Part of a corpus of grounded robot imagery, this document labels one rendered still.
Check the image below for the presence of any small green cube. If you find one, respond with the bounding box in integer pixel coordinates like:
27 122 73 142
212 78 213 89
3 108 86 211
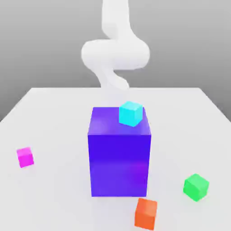
183 173 210 202

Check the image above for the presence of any large purple box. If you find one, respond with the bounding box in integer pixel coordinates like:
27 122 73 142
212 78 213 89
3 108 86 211
87 106 152 198

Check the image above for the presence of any small cyan cube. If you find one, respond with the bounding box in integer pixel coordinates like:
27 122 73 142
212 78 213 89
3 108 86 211
118 101 143 128

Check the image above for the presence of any small magenta cube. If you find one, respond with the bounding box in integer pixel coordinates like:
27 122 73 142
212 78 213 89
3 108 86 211
16 146 35 169

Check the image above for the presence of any small orange cube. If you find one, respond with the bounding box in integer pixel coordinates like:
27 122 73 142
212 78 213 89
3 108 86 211
134 198 158 231

